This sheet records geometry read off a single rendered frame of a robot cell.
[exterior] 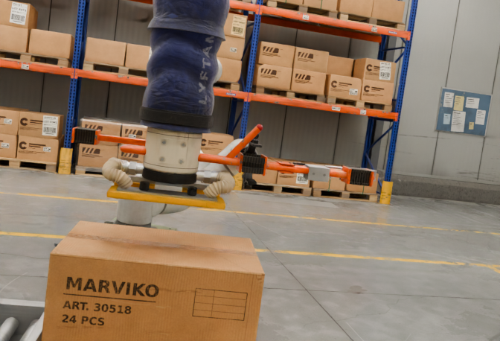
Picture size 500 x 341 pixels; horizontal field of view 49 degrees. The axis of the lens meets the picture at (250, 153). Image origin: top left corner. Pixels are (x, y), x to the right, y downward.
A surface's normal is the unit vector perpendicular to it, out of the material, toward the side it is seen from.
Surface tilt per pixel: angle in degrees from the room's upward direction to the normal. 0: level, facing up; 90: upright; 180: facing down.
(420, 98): 90
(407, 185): 90
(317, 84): 90
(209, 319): 90
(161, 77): 75
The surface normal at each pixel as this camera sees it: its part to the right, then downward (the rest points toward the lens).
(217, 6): 0.70, 0.31
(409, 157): 0.21, 0.13
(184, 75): 0.36, -0.15
